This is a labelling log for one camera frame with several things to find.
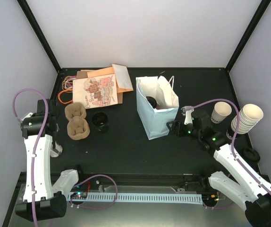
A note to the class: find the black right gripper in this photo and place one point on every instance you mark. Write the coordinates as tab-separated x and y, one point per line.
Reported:
175	124

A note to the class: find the light blue paper bag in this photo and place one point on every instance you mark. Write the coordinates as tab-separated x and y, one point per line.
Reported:
154	120

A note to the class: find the brown pulp cup carrier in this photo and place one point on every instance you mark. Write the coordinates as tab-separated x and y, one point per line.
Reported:
77	127

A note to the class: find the black lid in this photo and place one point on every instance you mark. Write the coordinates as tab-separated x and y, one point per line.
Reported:
152	101

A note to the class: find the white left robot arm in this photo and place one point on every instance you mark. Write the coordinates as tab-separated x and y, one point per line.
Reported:
40	196

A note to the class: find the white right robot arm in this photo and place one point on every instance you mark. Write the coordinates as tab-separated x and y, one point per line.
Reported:
247	189

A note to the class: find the white plastic cutlery pile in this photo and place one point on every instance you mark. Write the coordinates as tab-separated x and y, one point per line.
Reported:
56	149

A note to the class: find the rubber bands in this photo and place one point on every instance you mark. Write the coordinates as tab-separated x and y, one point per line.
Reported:
67	87

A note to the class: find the illustrated greeting card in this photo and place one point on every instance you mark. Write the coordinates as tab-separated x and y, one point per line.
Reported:
95	92

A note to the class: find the brown cardboard sleeve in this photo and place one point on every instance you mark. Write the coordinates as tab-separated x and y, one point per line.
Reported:
82	74

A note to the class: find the stack of white paper cups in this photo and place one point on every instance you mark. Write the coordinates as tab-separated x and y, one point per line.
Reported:
249	116

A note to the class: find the stack of black lids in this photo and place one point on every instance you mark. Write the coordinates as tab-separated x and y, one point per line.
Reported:
250	155

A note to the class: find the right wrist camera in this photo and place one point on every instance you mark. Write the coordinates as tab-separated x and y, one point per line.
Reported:
187	111

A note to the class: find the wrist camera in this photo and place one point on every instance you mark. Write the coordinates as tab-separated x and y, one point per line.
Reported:
26	116
187	111

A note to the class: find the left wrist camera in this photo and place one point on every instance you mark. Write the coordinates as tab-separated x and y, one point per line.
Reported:
26	116

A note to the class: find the light blue cable duct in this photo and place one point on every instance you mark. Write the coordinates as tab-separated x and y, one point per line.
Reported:
135	197

